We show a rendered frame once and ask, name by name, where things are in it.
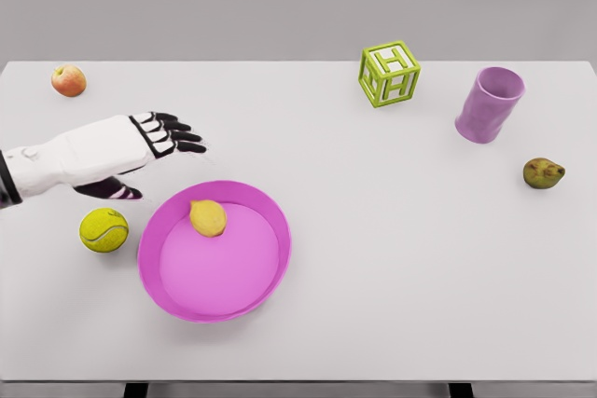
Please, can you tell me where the yellow lemon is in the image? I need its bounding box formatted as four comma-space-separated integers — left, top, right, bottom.
188, 199, 229, 239

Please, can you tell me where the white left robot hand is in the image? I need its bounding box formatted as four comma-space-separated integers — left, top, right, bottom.
59, 111, 208, 201

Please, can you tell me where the green letter H block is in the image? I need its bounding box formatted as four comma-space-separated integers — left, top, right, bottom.
358, 39, 423, 109

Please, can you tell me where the pink plate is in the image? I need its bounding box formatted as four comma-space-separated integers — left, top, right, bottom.
137, 179, 293, 323

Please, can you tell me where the red-yellow apple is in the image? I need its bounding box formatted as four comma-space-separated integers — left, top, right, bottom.
50, 63, 88, 98

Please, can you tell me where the yellow-green tennis ball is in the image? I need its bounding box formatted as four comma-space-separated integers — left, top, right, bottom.
78, 207, 130, 254

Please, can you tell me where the green-brown pear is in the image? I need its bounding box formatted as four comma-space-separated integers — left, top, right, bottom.
521, 157, 567, 191

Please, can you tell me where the purple cup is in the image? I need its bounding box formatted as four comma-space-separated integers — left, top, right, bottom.
454, 66, 526, 145

